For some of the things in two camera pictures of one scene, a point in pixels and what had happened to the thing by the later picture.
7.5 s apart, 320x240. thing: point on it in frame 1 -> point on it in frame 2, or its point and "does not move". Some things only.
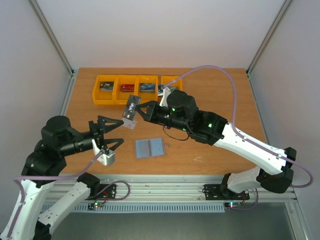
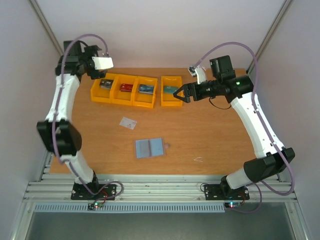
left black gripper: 99,134 -> 92,50
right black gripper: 152,113 -> 188,91
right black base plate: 215,192 does not move
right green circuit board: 232,205 does not move
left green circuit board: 97,204 does not move
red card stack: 127,87 does not move
